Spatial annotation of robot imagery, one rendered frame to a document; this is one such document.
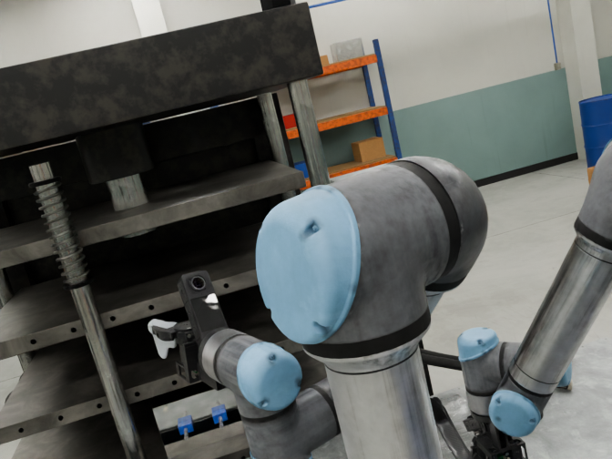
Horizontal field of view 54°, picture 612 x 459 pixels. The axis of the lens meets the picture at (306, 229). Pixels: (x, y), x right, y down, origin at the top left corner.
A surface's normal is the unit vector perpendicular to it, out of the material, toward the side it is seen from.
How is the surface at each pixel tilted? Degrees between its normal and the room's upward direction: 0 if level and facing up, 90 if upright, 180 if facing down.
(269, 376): 91
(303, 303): 82
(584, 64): 90
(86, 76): 90
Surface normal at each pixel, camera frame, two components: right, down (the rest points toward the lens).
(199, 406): 0.21, 0.16
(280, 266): -0.83, 0.18
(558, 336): -0.44, 0.34
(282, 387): 0.55, 0.05
